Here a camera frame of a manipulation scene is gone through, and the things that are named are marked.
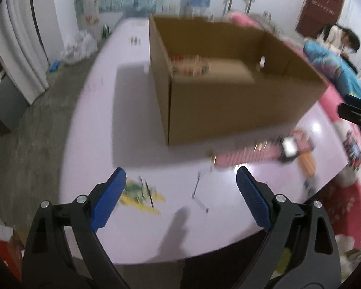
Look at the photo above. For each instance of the blue patterned quilt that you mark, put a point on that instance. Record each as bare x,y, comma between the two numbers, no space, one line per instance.
334,68

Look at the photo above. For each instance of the dark red door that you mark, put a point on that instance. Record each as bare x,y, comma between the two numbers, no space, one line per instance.
315,14

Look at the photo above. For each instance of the seated person in white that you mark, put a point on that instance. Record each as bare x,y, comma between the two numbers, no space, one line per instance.
337,38

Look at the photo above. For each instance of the silver hair pin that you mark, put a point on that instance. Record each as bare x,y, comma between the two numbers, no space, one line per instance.
196,194

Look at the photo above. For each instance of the brown cardboard box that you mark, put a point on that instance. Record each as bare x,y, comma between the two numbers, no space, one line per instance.
215,79

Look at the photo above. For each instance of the white plastic bag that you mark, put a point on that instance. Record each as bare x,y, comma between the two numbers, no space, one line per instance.
83,47

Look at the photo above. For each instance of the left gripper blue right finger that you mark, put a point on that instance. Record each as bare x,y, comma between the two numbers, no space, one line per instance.
257,196

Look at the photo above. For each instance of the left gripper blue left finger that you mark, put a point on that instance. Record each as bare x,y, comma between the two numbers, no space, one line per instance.
104,198

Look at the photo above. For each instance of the wooden chair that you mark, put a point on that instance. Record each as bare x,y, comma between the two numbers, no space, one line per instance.
242,6

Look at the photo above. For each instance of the pink floral blanket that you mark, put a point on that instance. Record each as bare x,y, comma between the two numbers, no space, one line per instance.
342,195

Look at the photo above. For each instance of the white curtain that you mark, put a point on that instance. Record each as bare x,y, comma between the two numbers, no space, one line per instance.
21,52

